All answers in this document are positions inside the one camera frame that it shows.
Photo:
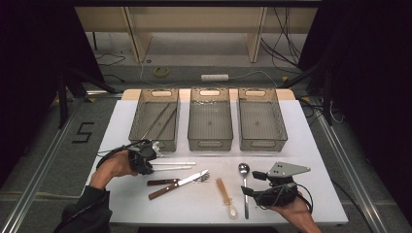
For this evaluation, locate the white table sheet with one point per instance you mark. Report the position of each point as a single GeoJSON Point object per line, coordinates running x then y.
{"type": "Point", "coordinates": [324, 181]}

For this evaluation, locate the metal spoon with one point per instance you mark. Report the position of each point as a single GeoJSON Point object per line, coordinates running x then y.
{"type": "Point", "coordinates": [244, 168]}

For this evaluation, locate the black metal stand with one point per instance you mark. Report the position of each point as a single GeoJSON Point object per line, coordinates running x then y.
{"type": "Point", "coordinates": [63, 103]}
{"type": "Point", "coordinates": [327, 106]}

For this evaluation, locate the person's right hand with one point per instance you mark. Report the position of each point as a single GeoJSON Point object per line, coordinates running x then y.
{"type": "Point", "coordinates": [298, 212]}

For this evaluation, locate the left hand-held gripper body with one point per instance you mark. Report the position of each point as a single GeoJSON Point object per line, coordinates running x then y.
{"type": "Point", "coordinates": [142, 153]}

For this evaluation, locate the black curtain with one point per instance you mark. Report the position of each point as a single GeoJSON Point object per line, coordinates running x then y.
{"type": "Point", "coordinates": [372, 81]}
{"type": "Point", "coordinates": [32, 64]}

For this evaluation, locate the yellow tape roll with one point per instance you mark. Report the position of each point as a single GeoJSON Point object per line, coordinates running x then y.
{"type": "Point", "coordinates": [154, 72]}

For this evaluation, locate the metal floor rail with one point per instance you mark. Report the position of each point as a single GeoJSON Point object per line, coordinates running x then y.
{"type": "Point", "coordinates": [32, 191]}
{"type": "Point", "coordinates": [358, 191]}

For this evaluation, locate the person's left hand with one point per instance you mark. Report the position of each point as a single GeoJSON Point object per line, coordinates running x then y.
{"type": "Point", "coordinates": [113, 166]}

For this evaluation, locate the translucent grey plastic bin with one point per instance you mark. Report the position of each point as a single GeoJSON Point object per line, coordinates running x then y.
{"type": "Point", "coordinates": [210, 123]}
{"type": "Point", "coordinates": [260, 123]}
{"type": "Point", "coordinates": [152, 97]}

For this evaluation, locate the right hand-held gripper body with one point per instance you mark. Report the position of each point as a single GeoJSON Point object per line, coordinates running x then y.
{"type": "Point", "coordinates": [285, 170]}

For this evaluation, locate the white chopstick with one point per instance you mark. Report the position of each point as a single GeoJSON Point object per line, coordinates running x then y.
{"type": "Point", "coordinates": [178, 163]}
{"type": "Point", "coordinates": [178, 168]}

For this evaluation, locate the white power strip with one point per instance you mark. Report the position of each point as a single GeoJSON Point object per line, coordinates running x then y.
{"type": "Point", "coordinates": [213, 77]}

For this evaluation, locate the beige wooden shelf unit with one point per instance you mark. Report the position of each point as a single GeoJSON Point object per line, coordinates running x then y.
{"type": "Point", "coordinates": [136, 39]}

